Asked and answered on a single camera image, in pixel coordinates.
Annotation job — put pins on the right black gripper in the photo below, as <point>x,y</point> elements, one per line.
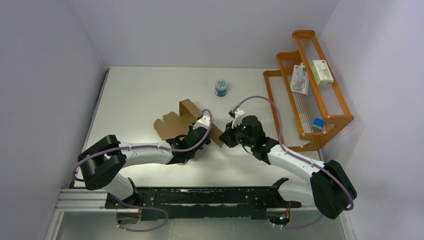
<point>227,136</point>

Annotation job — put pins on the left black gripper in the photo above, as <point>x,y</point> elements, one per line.
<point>190,129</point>

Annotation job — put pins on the brown cardboard box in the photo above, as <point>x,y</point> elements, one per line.
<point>172,124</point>

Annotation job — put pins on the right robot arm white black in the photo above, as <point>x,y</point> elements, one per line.
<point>330,189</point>

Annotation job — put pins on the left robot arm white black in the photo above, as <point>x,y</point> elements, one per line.
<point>100,164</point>

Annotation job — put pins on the small blue white box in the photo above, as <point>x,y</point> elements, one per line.
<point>318,125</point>

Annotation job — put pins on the white green product box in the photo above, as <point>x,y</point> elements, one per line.
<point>321,72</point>

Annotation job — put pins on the blue white round tin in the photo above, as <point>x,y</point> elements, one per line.
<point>221,87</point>

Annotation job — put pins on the orange wooden rack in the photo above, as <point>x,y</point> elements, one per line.
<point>322,101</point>

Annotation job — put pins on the white blister package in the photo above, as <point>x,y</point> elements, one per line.
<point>299,80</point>

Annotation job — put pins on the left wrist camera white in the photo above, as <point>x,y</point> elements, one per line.
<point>203,122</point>

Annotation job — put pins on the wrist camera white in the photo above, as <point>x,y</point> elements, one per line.
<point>237,115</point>
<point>203,122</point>

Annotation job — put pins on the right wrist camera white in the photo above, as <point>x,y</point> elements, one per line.
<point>237,115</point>

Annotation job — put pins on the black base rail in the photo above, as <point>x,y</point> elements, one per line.
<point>214,202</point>

